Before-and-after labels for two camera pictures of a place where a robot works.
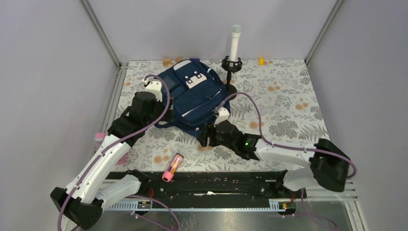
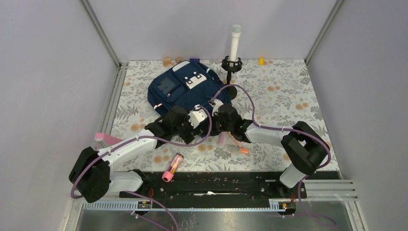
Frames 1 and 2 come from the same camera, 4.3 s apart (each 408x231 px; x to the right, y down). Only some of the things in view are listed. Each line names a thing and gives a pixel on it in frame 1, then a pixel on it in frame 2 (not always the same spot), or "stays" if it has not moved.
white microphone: (236, 32) stays
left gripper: (162, 111) -> (189, 137)
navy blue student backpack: (197, 91) stays
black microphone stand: (231, 66) stays
